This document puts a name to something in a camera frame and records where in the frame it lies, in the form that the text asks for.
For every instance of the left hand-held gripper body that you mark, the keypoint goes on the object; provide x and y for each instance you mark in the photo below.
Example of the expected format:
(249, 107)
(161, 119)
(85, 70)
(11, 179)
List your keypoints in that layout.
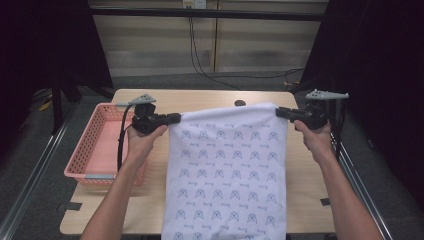
(146, 121)

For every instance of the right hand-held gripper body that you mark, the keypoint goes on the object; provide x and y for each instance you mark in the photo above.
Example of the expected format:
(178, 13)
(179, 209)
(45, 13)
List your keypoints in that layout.
(313, 116)

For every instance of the pink perforated plastic basket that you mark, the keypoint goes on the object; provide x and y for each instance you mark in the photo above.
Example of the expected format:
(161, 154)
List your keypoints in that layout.
(100, 146)

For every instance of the white cloth with blue print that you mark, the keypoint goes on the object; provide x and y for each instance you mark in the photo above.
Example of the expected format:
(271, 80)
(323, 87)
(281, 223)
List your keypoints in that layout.
(226, 166)

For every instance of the person's left hand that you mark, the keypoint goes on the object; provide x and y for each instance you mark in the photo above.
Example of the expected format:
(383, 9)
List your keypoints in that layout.
(141, 145)

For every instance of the person's right hand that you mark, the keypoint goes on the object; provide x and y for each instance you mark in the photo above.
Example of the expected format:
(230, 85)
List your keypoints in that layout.
(318, 141)

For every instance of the black round table grommet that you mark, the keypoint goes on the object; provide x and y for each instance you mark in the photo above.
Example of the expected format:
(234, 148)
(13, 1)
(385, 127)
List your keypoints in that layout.
(240, 103)

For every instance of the black curtain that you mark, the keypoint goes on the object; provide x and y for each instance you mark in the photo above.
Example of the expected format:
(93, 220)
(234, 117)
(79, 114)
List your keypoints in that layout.
(383, 83)
(43, 43)

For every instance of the black tape piece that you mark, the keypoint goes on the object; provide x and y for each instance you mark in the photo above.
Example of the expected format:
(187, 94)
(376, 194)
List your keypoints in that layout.
(325, 201)
(73, 206)

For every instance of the black metal stand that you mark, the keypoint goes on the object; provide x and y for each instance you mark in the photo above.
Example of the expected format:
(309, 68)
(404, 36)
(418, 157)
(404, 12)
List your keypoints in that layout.
(57, 106)

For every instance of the black horizontal bar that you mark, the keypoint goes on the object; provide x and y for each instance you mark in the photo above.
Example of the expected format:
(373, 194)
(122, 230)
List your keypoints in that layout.
(206, 14)

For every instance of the metal floor rail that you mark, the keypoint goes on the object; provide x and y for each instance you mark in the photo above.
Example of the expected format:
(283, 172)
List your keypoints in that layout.
(363, 193)
(30, 180)

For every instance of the white wall outlet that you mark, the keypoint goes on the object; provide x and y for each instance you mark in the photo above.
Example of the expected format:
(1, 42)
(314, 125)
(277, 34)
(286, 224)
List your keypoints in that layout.
(194, 4)

